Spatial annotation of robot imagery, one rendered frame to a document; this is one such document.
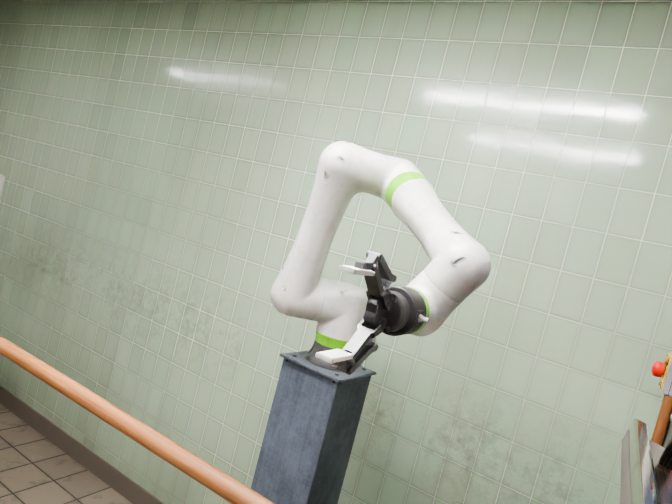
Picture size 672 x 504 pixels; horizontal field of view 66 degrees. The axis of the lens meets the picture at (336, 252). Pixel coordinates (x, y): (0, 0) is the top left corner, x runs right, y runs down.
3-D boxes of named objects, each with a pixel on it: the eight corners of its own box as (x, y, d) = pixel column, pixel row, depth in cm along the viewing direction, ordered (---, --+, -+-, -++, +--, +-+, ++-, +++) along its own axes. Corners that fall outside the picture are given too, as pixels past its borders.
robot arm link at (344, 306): (300, 333, 158) (315, 273, 157) (346, 341, 164) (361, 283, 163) (312, 345, 146) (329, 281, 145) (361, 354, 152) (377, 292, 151)
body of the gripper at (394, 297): (416, 294, 92) (396, 294, 84) (404, 339, 93) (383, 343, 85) (380, 283, 96) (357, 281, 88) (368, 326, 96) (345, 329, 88)
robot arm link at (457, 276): (412, 228, 133) (381, 206, 128) (442, 194, 130) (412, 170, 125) (470, 313, 103) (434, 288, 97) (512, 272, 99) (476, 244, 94)
